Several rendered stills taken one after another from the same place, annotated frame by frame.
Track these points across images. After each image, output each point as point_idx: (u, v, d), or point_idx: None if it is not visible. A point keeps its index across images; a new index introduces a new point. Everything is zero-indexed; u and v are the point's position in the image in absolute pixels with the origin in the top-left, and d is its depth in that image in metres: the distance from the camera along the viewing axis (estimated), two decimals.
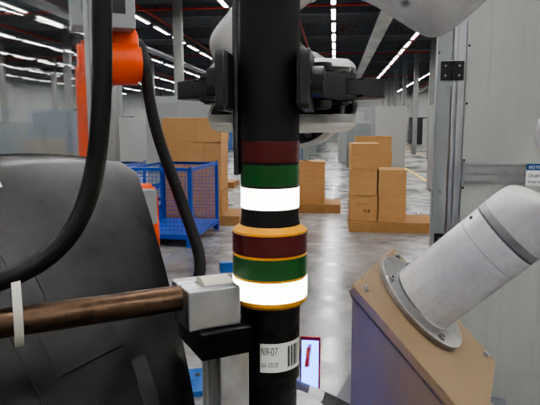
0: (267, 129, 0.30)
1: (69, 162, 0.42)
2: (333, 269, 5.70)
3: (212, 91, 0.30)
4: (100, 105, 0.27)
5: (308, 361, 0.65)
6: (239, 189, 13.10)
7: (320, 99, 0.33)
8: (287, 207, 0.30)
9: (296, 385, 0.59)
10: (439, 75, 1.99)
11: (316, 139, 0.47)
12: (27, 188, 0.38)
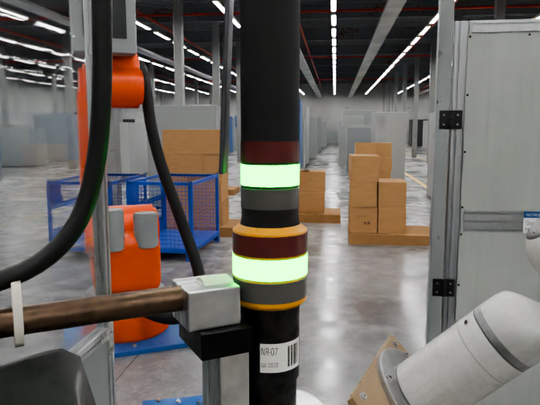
0: (267, 129, 0.30)
1: None
2: (333, 285, 5.73)
3: None
4: (100, 105, 0.27)
5: None
6: (239, 196, 13.12)
7: None
8: (287, 207, 0.30)
9: None
10: (437, 124, 2.01)
11: None
12: None
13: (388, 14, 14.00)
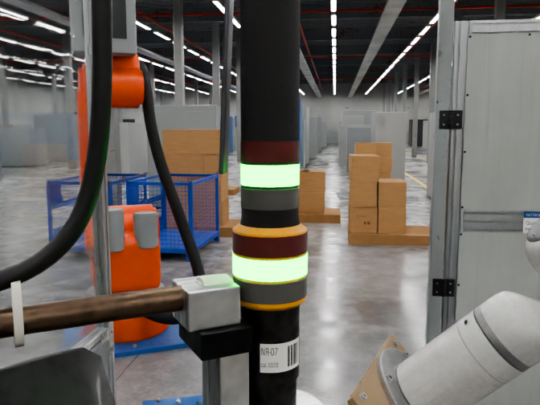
0: (267, 129, 0.30)
1: None
2: (333, 285, 5.73)
3: None
4: (100, 105, 0.27)
5: None
6: (239, 196, 13.12)
7: None
8: (287, 207, 0.30)
9: None
10: (437, 124, 2.01)
11: None
12: None
13: (388, 14, 14.00)
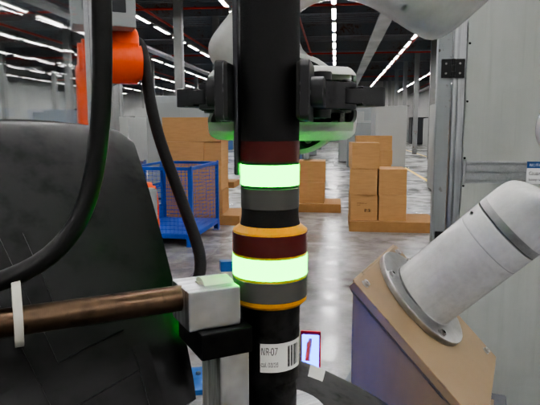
0: (267, 129, 0.30)
1: (372, 397, 0.58)
2: (333, 268, 5.70)
3: (211, 101, 0.30)
4: (100, 105, 0.27)
5: (309, 355, 0.65)
6: None
7: (320, 108, 0.33)
8: (287, 207, 0.30)
9: None
10: (439, 72, 1.98)
11: (316, 145, 0.47)
12: (336, 389, 0.56)
13: None
